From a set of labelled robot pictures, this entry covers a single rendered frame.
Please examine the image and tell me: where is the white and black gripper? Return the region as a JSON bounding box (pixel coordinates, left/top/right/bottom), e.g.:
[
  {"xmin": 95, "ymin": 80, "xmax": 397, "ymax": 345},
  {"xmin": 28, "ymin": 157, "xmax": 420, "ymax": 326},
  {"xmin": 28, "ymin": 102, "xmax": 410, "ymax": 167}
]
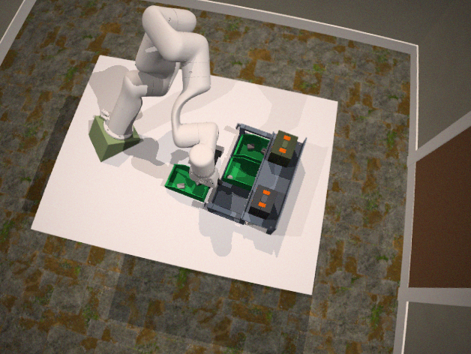
[{"xmin": 188, "ymin": 166, "xmax": 223, "ymax": 188}]

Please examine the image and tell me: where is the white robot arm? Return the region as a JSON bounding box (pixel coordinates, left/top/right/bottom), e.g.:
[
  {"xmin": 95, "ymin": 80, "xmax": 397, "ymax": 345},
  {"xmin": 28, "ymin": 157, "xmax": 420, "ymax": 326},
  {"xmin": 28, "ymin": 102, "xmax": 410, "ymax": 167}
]
[{"xmin": 101, "ymin": 5, "xmax": 225, "ymax": 179}]

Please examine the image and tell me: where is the green bin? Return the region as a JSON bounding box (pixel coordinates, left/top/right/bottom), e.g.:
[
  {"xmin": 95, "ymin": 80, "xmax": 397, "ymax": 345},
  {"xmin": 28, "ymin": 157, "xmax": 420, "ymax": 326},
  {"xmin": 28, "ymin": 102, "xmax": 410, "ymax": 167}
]
[
  {"xmin": 223, "ymin": 157, "xmax": 260, "ymax": 191},
  {"xmin": 166, "ymin": 164, "xmax": 209, "ymax": 203},
  {"xmin": 234, "ymin": 134, "xmax": 269, "ymax": 164}
]

